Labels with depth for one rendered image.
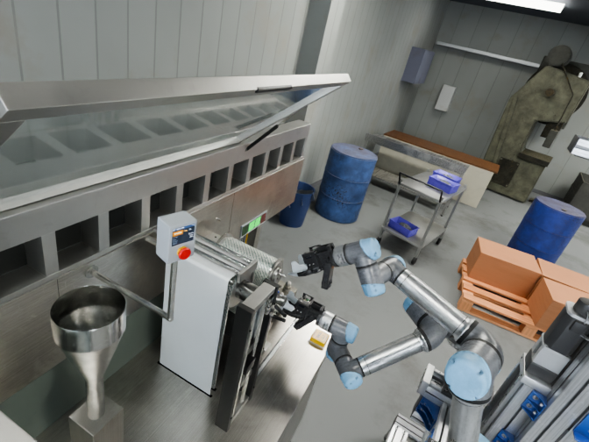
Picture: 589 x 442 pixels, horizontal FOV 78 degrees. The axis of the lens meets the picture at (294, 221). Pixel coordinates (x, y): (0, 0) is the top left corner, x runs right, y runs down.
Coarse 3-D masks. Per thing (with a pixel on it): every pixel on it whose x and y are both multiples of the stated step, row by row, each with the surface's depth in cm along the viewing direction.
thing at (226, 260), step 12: (156, 228) 121; (204, 240) 121; (204, 252) 118; (216, 252) 116; (228, 252) 119; (216, 264) 114; (228, 264) 115; (240, 264) 114; (252, 264) 114; (240, 276) 109
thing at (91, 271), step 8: (88, 272) 102; (96, 272) 102; (104, 280) 101; (120, 288) 99; (128, 296) 98; (136, 296) 97; (144, 304) 96; (152, 304) 96; (160, 312) 95; (168, 320) 94
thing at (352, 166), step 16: (336, 144) 473; (336, 160) 451; (352, 160) 440; (368, 160) 443; (336, 176) 456; (352, 176) 449; (368, 176) 458; (320, 192) 485; (336, 192) 463; (352, 192) 460; (320, 208) 486; (336, 208) 471; (352, 208) 473
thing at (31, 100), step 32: (0, 96) 35; (32, 96) 38; (64, 96) 41; (96, 96) 44; (128, 96) 48; (160, 96) 52; (192, 96) 59; (224, 96) 68; (320, 96) 131; (0, 128) 39; (160, 160) 116; (64, 192) 89
